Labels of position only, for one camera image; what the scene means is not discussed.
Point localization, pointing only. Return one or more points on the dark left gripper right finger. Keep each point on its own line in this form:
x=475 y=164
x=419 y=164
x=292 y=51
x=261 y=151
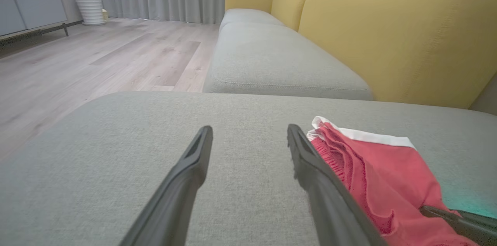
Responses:
x=330 y=207

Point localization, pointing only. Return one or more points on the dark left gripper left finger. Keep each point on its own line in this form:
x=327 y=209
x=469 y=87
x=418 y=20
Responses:
x=178 y=195

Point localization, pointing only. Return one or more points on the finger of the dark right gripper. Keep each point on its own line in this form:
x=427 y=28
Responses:
x=473 y=232
x=483 y=219

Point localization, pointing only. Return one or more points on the red garment with white trim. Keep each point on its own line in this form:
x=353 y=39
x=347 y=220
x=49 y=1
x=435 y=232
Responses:
x=388 y=176

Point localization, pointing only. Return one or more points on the large grey sofa seat cushion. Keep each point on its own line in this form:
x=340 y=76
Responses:
x=279 y=59

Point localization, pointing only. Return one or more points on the wide yellow sofa backrest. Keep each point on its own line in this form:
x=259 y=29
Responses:
x=407 y=36

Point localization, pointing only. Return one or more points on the small grey sofa seat cushion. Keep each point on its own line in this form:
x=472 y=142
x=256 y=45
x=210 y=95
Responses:
x=248 y=15

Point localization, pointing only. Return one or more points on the small yellowish floor object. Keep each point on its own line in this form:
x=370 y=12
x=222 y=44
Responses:
x=105 y=14

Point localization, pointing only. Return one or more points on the white ribbed planter pot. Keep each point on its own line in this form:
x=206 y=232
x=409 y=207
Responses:
x=91 y=10

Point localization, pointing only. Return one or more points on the narrow yellow sofa backrest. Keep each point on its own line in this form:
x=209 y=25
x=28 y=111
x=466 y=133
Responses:
x=289 y=5

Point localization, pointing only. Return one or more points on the grey sideboard cabinet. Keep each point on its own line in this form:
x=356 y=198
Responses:
x=39 y=7

